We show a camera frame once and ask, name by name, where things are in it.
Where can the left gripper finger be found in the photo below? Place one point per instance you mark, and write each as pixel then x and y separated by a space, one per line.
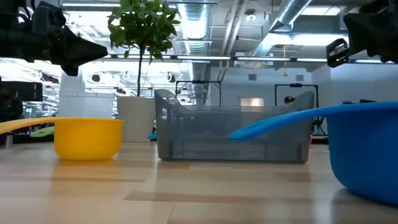
pixel 71 70
pixel 77 51

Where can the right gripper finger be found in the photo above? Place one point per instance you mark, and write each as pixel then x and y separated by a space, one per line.
pixel 360 31
pixel 338 53

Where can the yellow measuring cup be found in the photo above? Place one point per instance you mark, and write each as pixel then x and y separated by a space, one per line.
pixel 87 140

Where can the grey translucent plastic basket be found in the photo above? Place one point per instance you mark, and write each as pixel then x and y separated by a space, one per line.
pixel 199 137

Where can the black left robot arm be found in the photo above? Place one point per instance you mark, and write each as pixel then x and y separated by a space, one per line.
pixel 7 9

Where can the ceiling light strip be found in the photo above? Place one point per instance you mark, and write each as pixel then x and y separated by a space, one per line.
pixel 311 59
pixel 202 58

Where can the black rectangular box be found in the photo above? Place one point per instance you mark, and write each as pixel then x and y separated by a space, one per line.
pixel 21 91

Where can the dark background equipment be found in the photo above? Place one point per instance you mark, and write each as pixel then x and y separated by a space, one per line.
pixel 367 101

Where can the yellow hanging cone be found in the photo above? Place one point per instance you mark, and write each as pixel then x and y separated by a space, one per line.
pixel 285 74

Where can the green leafy plant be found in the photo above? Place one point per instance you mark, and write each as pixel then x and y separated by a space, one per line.
pixel 140 25

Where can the black frame station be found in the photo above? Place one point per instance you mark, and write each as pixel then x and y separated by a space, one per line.
pixel 199 81
pixel 295 85

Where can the smooth silver ventilation duct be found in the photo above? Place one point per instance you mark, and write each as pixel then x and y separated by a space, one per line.
pixel 289 12

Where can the corrugated silver ventilation duct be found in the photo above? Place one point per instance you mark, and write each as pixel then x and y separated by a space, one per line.
pixel 196 28

